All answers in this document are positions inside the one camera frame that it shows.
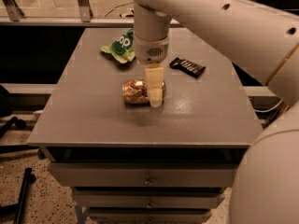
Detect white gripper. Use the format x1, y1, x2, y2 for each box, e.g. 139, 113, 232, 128
133, 35, 169, 107

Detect orange soda can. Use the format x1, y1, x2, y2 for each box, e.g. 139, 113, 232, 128
122, 79, 165, 106

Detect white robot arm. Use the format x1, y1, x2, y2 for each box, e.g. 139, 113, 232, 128
134, 0, 299, 224

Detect black snack bar wrapper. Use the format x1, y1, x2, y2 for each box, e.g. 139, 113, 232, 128
169, 58, 206, 78

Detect green chip bag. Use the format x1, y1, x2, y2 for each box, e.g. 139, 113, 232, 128
100, 28, 135, 64

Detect grey drawer cabinet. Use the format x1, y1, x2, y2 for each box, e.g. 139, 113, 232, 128
29, 28, 262, 224

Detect black chair base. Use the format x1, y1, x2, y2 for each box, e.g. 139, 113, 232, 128
0, 84, 40, 156

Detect black metal stand leg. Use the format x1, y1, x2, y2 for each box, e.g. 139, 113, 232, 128
0, 168, 36, 224

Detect black floor cable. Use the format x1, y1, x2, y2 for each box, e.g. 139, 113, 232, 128
104, 1, 135, 19

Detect metal railing frame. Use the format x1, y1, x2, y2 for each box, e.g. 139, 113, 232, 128
0, 0, 185, 29

